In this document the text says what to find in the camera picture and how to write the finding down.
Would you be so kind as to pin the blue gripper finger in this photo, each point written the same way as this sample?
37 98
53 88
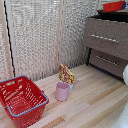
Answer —
125 4

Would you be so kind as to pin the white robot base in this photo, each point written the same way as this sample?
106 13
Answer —
122 120

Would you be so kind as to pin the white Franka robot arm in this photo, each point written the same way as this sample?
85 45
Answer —
126 75

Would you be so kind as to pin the dark brown dresser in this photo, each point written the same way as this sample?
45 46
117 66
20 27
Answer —
110 46

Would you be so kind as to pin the yellow red snack box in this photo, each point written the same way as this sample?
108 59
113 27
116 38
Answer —
66 75

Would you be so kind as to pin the beige woven screen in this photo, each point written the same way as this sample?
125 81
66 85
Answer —
36 33

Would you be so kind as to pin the small white carton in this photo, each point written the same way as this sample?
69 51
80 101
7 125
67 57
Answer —
71 86

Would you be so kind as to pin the pink plastic cup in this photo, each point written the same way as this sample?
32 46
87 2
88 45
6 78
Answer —
62 92

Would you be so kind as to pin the red shopping basket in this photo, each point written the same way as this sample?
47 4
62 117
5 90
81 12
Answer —
20 100

